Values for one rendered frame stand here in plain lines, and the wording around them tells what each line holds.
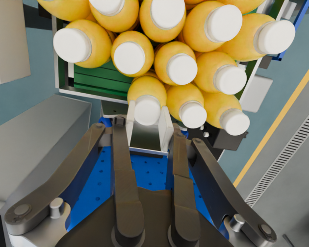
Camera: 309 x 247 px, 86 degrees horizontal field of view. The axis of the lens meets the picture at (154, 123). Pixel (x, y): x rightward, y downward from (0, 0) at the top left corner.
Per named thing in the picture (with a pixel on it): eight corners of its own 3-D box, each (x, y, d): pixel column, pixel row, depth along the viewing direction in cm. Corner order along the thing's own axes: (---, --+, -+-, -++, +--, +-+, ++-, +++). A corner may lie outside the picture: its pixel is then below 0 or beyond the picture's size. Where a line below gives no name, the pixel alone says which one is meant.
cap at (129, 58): (120, 37, 22) (118, 37, 20) (148, 48, 23) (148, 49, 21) (113, 65, 24) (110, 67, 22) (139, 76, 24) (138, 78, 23)
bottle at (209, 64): (175, 70, 42) (194, 89, 25) (190, 43, 39) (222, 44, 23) (198, 83, 44) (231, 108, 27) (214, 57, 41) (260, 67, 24)
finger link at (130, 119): (129, 147, 18) (122, 146, 17) (132, 119, 24) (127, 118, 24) (133, 122, 16) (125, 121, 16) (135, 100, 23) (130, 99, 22)
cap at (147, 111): (129, 110, 25) (127, 115, 23) (143, 90, 24) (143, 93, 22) (149, 124, 26) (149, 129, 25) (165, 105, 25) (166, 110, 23)
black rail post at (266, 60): (238, 63, 42) (257, 68, 35) (244, 51, 41) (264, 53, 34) (246, 65, 43) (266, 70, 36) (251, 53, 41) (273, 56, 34)
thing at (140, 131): (126, 127, 46) (119, 155, 35) (127, 119, 45) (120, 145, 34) (161, 133, 47) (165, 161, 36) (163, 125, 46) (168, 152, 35)
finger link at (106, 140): (121, 150, 16) (89, 146, 15) (126, 126, 20) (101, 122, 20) (123, 137, 15) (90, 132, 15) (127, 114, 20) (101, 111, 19)
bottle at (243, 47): (219, 14, 37) (279, -8, 20) (238, 38, 39) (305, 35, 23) (196, 41, 39) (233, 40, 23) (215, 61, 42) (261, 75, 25)
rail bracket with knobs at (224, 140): (193, 127, 50) (204, 147, 41) (201, 106, 47) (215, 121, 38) (223, 133, 52) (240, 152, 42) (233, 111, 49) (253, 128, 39)
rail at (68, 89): (65, 88, 38) (59, 92, 36) (65, 85, 38) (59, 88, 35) (224, 117, 44) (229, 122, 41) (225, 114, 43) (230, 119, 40)
